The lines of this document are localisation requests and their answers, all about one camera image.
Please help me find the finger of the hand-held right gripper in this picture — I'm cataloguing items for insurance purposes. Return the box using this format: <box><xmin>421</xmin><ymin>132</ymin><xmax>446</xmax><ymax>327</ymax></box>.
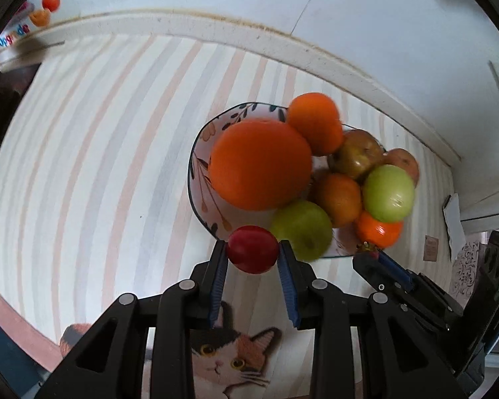
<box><xmin>353</xmin><ymin>253</ymin><xmax>445</xmax><ymax>333</ymax></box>
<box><xmin>378</xmin><ymin>251</ymin><xmax>464</xmax><ymax>325</ymax></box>

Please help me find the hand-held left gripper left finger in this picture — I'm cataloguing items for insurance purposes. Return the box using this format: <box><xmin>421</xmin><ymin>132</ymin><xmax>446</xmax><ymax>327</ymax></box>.
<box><xmin>35</xmin><ymin>239</ymin><xmax>229</xmax><ymax>399</ymax></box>

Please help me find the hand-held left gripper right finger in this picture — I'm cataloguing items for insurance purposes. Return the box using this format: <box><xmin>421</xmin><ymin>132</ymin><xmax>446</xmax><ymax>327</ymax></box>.
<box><xmin>276</xmin><ymin>239</ymin><xmax>468</xmax><ymax>399</ymax></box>

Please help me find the small red plum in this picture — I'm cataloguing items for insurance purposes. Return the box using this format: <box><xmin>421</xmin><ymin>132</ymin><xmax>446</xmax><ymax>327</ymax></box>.
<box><xmin>226</xmin><ymin>225</ymin><xmax>280</xmax><ymax>275</ymax></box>

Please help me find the green apple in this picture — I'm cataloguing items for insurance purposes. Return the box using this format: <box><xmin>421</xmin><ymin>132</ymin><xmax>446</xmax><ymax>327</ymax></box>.
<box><xmin>363</xmin><ymin>165</ymin><xmax>416</xmax><ymax>223</ymax></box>
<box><xmin>270</xmin><ymin>199</ymin><xmax>333</xmax><ymax>262</ymax></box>

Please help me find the floral ceramic bowl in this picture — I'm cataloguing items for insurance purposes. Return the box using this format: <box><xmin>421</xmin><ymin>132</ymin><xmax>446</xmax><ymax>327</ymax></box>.
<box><xmin>187</xmin><ymin>102</ymin><xmax>404</xmax><ymax>260</ymax></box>

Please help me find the pale red apple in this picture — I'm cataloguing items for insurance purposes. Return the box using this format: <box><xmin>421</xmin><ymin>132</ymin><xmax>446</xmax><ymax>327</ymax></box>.
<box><xmin>383</xmin><ymin>148</ymin><xmax>420</xmax><ymax>188</ymax></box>

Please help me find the brownish red apple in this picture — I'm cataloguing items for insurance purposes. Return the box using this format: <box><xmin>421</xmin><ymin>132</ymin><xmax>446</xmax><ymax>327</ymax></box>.
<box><xmin>328</xmin><ymin>129</ymin><xmax>385</xmax><ymax>181</ymax></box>

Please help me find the large orange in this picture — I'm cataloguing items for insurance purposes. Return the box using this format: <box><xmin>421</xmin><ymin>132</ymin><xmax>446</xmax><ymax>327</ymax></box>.
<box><xmin>208</xmin><ymin>118</ymin><xmax>313</xmax><ymax>212</ymax></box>

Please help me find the patterned paper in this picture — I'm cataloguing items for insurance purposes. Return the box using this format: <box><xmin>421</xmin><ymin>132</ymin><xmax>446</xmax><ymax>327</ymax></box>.
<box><xmin>451</xmin><ymin>241</ymin><xmax>489</xmax><ymax>298</ymax></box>

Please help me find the brown paper label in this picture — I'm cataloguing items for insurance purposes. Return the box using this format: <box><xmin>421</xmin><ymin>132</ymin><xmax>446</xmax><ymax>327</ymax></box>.
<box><xmin>424</xmin><ymin>235</ymin><xmax>439</xmax><ymax>262</ymax></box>

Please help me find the white paper sheet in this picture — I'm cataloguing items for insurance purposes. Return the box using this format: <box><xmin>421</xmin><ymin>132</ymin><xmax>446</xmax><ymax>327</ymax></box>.
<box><xmin>442</xmin><ymin>195</ymin><xmax>466</xmax><ymax>262</ymax></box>

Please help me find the cat print mat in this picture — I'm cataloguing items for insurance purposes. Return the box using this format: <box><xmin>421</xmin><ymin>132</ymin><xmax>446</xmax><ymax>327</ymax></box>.
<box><xmin>59</xmin><ymin>301</ymin><xmax>283</xmax><ymax>399</ymax></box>

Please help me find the striped table mat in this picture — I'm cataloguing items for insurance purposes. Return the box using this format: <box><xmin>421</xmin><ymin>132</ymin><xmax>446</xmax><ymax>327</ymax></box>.
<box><xmin>0</xmin><ymin>33</ymin><xmax>454</xmax><ymax>383</ymax></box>

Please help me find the printed cardboard box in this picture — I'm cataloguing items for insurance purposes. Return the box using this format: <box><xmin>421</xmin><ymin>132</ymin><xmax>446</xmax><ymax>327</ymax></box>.
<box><xmin>0</xmin><ymin>0</ymin><xmax>63</xmax><ymax>71</ymax></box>

